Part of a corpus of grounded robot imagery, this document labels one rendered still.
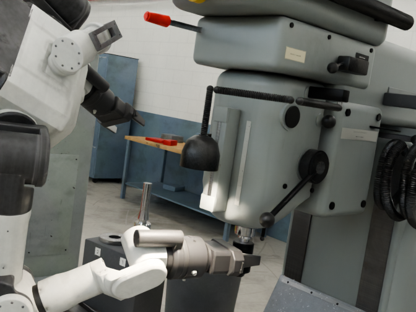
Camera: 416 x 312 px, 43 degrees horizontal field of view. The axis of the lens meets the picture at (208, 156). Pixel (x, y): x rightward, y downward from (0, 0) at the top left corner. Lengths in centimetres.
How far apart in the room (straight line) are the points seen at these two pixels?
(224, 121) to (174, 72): 704
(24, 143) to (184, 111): 689
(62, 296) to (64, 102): 37
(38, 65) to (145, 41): 771
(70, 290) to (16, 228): 17
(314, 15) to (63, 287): 70
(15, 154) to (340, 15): 66
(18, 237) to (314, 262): 84
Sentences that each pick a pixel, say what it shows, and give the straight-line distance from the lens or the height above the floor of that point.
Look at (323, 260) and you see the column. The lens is 152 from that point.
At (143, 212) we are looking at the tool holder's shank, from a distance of 149.
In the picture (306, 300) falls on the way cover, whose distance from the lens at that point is 155.
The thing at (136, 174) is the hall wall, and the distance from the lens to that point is 865.
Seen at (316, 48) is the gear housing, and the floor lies 169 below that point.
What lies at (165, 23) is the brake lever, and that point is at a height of 169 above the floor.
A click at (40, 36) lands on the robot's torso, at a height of 163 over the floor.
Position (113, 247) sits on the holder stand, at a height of 111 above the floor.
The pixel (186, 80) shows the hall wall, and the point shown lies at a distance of 784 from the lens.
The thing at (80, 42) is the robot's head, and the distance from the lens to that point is 101.
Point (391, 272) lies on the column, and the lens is 143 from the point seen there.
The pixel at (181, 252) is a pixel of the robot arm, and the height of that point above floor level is 125.
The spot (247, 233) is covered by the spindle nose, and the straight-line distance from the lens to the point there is 116.
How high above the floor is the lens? 156
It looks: 6 degrees down
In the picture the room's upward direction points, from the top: 8 degrees clockwise
